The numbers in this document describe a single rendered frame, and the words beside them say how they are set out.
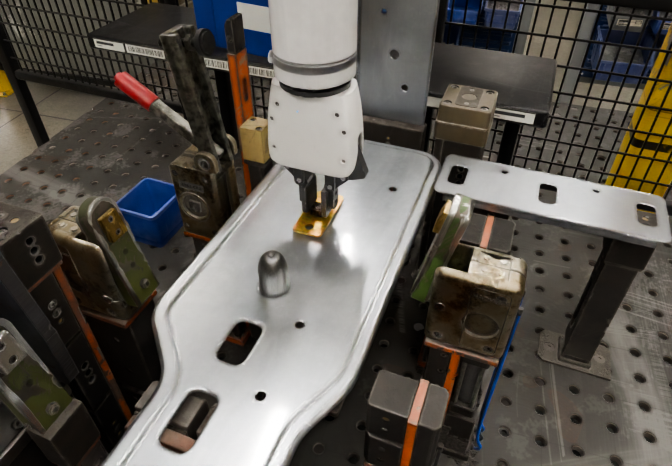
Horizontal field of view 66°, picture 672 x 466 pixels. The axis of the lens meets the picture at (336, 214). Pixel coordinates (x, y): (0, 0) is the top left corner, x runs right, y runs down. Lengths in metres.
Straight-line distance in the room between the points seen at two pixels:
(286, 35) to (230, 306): 0.28
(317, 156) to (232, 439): 0.29
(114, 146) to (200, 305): 0.95
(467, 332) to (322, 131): 0.27
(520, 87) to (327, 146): 0.47
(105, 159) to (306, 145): 0.91
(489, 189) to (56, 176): 1.03
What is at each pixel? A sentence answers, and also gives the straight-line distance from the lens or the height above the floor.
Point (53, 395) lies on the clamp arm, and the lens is 0.54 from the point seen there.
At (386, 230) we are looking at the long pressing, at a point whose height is 1.00.
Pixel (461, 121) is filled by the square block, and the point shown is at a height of 1.04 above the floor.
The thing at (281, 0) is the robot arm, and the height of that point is 1.27.
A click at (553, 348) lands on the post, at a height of 0.70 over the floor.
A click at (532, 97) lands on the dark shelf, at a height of 1.03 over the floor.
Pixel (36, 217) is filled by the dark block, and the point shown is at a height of 1.12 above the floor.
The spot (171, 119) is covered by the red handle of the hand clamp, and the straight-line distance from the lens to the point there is 0.68.
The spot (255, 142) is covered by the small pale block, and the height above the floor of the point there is 1.05.
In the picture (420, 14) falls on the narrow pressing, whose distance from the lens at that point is 0.78.
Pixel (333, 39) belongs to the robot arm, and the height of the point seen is 1.24.
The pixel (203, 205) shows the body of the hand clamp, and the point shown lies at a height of 0.99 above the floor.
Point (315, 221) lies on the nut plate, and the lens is 0.64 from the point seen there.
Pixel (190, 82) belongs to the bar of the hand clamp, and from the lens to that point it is 0.62.
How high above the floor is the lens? 1.42
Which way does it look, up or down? 40 degrees down
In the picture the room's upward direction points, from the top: straight up
